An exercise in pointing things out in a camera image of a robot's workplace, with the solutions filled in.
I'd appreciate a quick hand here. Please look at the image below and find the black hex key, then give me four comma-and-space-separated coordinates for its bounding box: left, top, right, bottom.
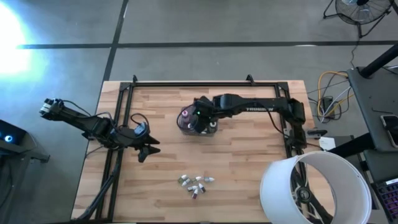
371, 107, 394, 115

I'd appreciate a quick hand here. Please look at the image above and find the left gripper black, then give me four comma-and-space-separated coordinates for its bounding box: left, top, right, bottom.
119, 133, 162, 164

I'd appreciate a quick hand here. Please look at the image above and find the yellow cable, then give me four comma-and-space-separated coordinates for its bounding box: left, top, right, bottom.
317, 70, 355, 118

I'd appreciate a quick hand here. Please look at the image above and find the backlit black keyboard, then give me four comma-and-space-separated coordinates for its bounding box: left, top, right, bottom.
371, 177, 398, 223

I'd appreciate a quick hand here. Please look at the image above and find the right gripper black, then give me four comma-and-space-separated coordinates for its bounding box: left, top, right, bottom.
193, 95, 217, 134

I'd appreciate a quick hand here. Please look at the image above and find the white cable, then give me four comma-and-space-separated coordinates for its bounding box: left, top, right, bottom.
320, 85, 354, 124

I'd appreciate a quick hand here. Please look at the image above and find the dark grey lower desk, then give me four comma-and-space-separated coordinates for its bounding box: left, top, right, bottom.
328, 133, 398, 187

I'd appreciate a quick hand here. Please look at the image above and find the black left wrist camera cable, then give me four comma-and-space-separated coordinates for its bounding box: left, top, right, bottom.
129, 112, 150, 125

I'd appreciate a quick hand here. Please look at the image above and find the black wheeled stand base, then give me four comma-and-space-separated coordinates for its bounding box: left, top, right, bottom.
290, 155, 335, 224

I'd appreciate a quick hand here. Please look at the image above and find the large white cylinder ring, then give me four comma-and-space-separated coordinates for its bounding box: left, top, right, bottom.
259, 150, 373, 224

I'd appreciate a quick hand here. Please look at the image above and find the white paper sheet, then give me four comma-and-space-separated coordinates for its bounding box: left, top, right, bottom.
318, 136, 337, 152

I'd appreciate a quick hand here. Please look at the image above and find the black smartphone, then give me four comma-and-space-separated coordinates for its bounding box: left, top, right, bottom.
380, 114, 398, 149

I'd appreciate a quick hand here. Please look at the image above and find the black power adapter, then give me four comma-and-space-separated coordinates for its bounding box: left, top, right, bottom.
321, 96, 336, 119

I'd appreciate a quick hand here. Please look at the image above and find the black aluminium table frame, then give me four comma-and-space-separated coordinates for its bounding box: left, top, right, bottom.
73, 80, 312, 223

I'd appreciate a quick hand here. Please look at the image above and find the black pole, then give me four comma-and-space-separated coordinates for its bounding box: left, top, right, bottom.
359, 43, 398, 79

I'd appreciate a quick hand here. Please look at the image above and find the black floor fan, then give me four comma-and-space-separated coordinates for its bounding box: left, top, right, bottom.
322, 0, 396, 39

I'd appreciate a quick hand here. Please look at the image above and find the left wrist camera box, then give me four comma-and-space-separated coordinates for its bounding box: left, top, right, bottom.
133, 121, 150, 138

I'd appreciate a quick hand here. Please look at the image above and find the translucent grey plastic bin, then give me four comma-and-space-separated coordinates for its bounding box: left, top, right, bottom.
179, 105, 219, 137

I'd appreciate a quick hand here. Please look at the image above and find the black box with blue light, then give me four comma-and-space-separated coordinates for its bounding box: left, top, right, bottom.
0, 119, 27, 155

